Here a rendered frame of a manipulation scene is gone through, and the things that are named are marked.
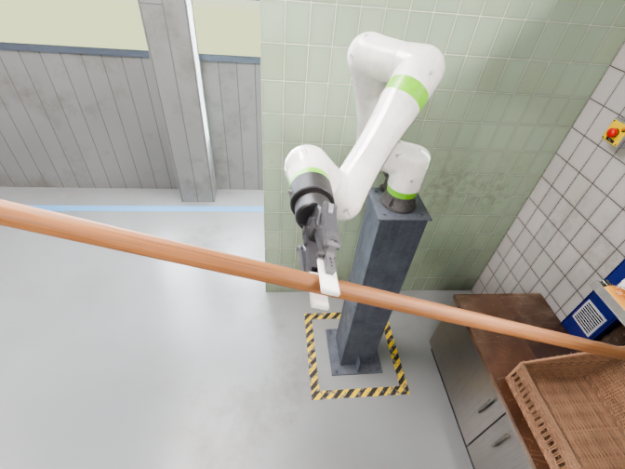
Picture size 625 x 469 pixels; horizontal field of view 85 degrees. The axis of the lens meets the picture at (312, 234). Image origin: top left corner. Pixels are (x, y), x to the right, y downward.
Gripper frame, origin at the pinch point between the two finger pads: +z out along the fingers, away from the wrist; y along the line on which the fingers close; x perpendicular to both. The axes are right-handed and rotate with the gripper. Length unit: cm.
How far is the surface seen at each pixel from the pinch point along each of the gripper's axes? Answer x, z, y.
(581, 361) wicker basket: -147, -26, 39
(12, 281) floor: 123, -136, 217
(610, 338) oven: -167, -36, 31
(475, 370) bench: -125, -36, 75
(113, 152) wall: 97, -252, 167
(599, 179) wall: -150, -91, -16
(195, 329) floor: -1, -93, 171
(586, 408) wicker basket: -152, -12, 51
